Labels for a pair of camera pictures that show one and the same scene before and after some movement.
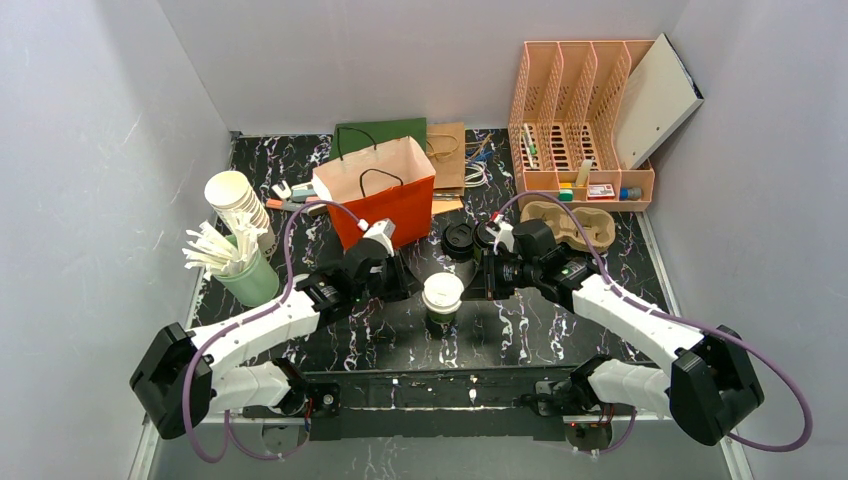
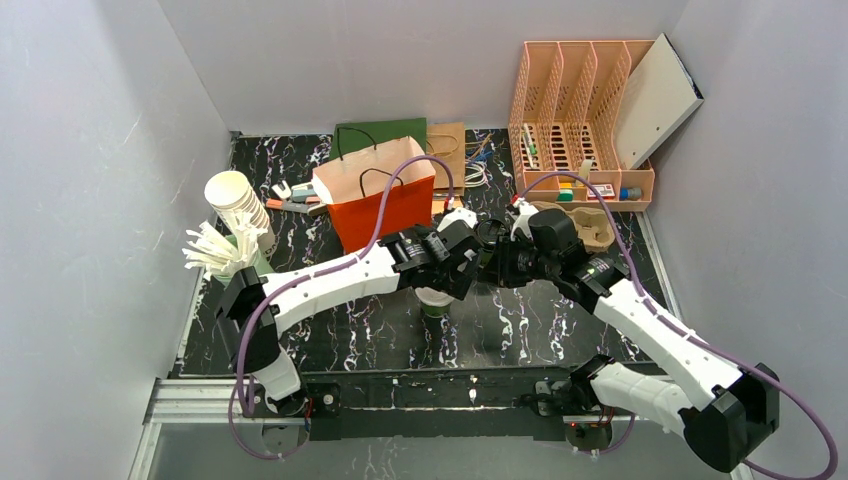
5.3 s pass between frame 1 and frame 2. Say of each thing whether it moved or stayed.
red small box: stayed
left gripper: moved
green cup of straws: stayed
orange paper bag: stayed
